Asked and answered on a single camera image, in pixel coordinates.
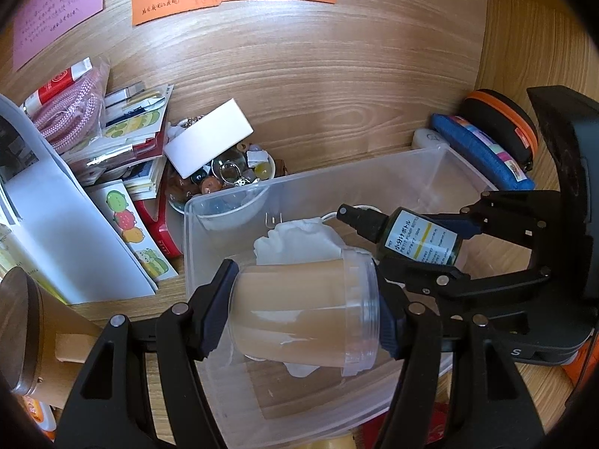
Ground white bowl of trinkets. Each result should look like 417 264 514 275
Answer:
167 143 276 231

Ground fruit sticker strip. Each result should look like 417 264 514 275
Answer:
87 180 178 282

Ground pink sticky note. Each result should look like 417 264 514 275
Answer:
12 0 104 71

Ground clear plastic storage bin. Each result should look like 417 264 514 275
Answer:
184 146 492 448

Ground clear jar with cream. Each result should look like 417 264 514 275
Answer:
228 248 380 376

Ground dark wooden mug lid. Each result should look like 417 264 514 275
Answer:
0 266 42 395

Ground red velvet pouch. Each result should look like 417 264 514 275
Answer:
361 397 450 448

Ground blue patchwork pouch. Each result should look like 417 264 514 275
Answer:
429 114 535 190

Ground white paper folder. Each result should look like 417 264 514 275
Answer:
1 96 156 304

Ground gold lotion tube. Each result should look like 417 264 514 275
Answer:
304 433 356 449

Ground pink coiled cord bag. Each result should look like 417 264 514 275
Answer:
33 58 111 154

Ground orange sleeve forearm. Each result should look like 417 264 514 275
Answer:
562 337 598 386

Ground dark green spray bottle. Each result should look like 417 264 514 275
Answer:
336 204 462 266

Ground small white round container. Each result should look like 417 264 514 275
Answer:
411 128 447 150

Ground orange white glue tube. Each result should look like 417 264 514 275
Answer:
22 396 57 442

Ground brown ceramic mug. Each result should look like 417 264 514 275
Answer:
24 284 100 409

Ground orange black round case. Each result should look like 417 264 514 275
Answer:
457 88 539 171

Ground stack of cards and booklets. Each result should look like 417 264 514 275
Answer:
62 84 174 187

